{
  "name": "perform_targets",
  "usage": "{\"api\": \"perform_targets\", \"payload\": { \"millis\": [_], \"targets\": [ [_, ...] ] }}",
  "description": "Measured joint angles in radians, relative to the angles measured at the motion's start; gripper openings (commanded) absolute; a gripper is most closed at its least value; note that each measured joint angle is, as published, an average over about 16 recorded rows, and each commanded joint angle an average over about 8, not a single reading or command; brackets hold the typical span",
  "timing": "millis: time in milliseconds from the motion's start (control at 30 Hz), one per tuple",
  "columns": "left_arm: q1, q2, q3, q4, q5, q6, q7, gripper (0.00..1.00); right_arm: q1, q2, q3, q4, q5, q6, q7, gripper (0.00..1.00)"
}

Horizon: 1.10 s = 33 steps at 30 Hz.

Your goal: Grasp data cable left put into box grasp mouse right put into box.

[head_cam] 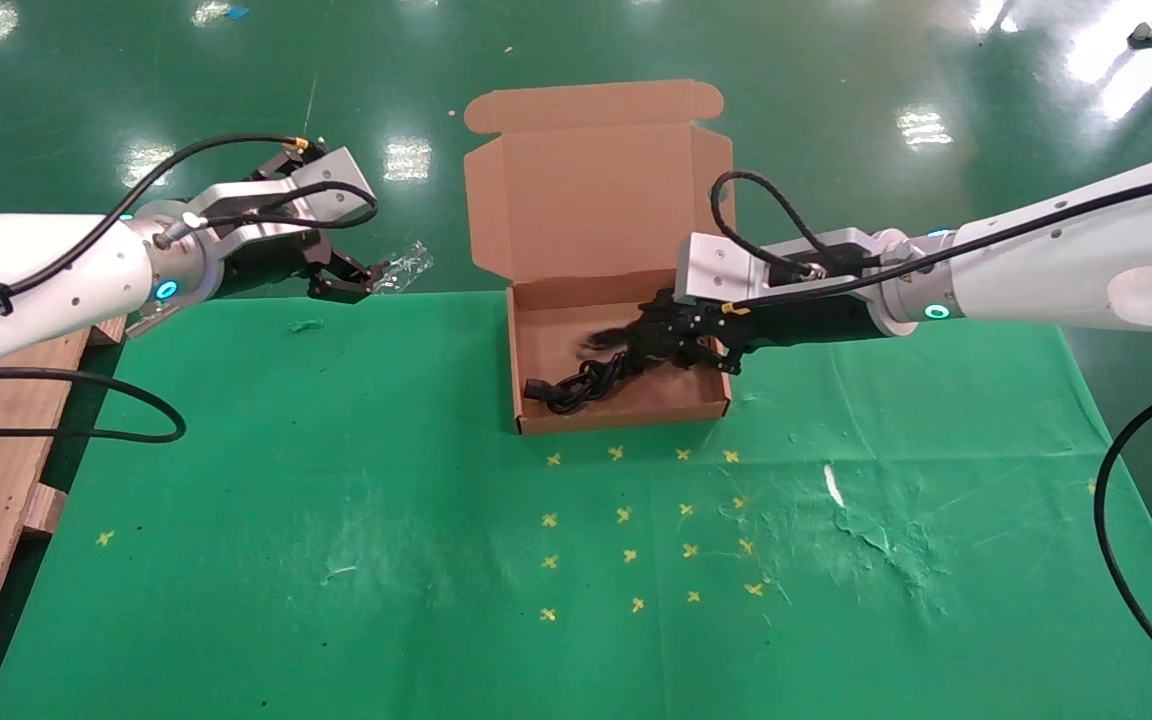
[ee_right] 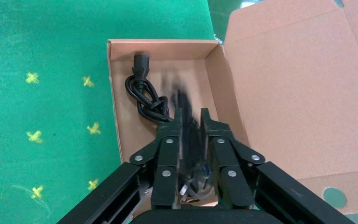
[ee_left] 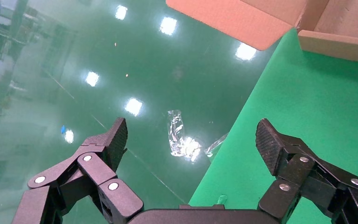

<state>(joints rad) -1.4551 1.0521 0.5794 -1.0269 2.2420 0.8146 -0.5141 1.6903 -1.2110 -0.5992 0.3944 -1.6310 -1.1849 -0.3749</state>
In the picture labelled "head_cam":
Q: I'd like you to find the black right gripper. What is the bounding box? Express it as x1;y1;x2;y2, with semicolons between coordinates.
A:
624;290;888;376

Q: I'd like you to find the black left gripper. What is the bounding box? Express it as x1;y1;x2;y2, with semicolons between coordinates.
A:
221;228;392;305

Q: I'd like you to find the black knotted power cable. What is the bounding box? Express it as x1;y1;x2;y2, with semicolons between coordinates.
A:
524;352;652;416

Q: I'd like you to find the brown cardboard mailer box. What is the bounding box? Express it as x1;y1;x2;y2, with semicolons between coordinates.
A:
462;79;737;437

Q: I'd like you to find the clear plastic wrapper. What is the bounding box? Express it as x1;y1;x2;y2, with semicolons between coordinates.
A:
366;240;434;297

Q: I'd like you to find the silver right wrist camera block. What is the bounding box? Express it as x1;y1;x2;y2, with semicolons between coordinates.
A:
676;228;899;307

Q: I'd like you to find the silver wrist camera block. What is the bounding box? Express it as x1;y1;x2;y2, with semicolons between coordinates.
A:
198;147;378;253
676;228;899;307

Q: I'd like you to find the black left wrist loop cable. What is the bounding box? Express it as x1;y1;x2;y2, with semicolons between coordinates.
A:
158;180;380;251

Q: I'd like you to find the black wrist loop cable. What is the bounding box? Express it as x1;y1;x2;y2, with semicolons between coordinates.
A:
158;180;380;251
711;168;882;281

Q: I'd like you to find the silver left wrist camera block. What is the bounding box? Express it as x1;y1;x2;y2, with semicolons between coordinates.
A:
198;147;378;253

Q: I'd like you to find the black right wrist loop cable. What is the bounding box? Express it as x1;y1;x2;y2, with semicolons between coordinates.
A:
711;168;882;281

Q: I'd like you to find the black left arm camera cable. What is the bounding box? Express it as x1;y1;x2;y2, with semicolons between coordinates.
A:
0;133;312;314

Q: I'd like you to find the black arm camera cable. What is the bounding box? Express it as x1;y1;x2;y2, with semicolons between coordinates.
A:
0;133;312;314
721;170;1152;313

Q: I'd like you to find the black hanging left arm cable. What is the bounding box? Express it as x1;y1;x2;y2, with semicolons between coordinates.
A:
0;366;187;444

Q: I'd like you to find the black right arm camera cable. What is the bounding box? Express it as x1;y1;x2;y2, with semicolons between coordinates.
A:
721;170;1152;313

